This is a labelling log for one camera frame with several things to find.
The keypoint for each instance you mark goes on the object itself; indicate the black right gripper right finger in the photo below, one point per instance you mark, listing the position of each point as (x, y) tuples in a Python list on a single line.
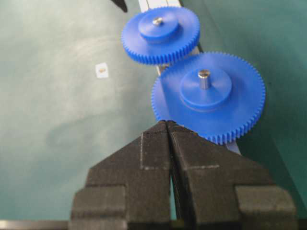
[(218, 189)]

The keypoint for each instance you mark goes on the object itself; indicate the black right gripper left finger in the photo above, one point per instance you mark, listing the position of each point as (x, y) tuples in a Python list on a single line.
[(129, 190)]

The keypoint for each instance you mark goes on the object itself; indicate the small blue gear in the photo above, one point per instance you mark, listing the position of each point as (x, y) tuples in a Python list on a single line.
[(169, 42)]

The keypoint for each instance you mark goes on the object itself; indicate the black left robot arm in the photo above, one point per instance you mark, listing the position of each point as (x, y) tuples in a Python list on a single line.
[(121, 4)]

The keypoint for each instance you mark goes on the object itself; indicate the large blue gear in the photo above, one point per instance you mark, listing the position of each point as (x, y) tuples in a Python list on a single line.
[(229, 109)]

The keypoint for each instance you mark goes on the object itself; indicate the steel shaft of large gear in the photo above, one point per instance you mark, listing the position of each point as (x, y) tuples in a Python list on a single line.
[(204, 77)]

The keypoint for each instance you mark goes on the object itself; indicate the steel shaft of small gear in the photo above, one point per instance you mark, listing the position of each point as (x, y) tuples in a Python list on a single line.
[(157, 21)]

